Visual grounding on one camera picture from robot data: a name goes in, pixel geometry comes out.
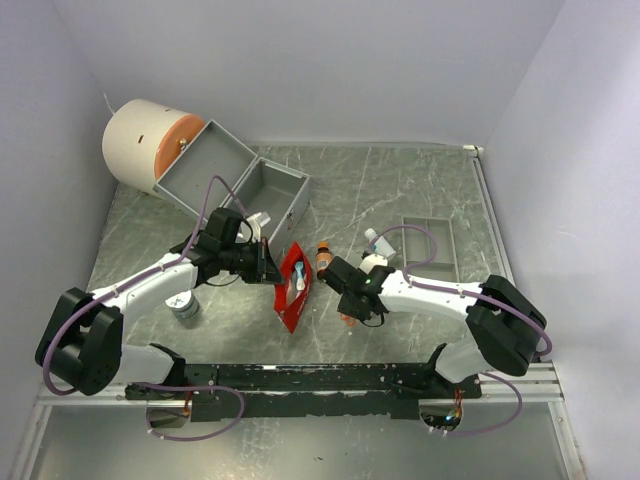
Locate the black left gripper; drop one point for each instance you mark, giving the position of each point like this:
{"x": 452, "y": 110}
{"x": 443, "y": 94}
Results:
{"x": 264, "y": 270}

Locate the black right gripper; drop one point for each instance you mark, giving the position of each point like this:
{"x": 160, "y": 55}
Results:
{"x": 347, "y": 309}

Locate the small red scissors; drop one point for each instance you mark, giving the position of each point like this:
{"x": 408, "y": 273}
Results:
{"x": 348, "y": 320}

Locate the teal capped tube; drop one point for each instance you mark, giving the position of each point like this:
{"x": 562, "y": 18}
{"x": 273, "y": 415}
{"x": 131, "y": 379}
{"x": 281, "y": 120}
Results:
{"x": 299, "y": 276}

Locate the red first aid pouch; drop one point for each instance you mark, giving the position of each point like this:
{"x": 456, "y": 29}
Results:
{"x": 288, "y": 303}

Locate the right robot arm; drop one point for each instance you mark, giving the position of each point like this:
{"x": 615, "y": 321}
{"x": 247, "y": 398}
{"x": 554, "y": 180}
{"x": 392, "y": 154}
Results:
{"x": 505, "y": 331}

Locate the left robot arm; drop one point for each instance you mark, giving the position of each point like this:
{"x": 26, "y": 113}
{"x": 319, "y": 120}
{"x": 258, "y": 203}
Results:
{"x": 82, "y": 348}

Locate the brown medicine bottle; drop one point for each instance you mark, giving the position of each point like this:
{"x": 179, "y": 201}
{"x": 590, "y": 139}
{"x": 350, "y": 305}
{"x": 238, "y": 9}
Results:
{"x": 323, "y": 257}

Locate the small white plastic bottle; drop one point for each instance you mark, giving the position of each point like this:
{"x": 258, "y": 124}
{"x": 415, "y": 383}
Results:
{"x": 378, "y": 244}

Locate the grey metal case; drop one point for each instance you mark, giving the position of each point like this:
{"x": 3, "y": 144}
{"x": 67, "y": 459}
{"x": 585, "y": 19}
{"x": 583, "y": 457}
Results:
{"x": 215, "y": 161}

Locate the white round jar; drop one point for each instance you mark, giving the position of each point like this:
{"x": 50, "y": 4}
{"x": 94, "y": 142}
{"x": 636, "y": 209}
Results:
{"x": 183, "y": 305}

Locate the grey divided tray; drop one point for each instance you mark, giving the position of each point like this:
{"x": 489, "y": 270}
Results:
{"x": 430, "y": 258}

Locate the white cylinder with orange face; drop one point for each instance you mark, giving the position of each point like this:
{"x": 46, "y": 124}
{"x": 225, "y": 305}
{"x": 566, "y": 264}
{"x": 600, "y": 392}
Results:
{"x": 142, "y": 140}

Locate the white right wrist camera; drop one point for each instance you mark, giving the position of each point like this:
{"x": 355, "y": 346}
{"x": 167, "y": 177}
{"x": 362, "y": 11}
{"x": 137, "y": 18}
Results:
{"x": 371, "y": 260}

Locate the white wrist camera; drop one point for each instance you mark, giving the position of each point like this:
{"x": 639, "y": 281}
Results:
{"x": 256, "y": 223}
{"x": 371, "y": 260}

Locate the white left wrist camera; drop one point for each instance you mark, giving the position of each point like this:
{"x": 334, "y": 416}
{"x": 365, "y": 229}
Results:
{"x": 256, "y": 223}

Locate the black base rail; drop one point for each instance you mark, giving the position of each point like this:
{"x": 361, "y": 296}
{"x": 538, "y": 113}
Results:
{"x": 297, "y": 391}

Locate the aluminium frame rail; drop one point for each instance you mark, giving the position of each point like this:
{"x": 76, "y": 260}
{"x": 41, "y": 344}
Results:
{"x": 540, "y": 384}

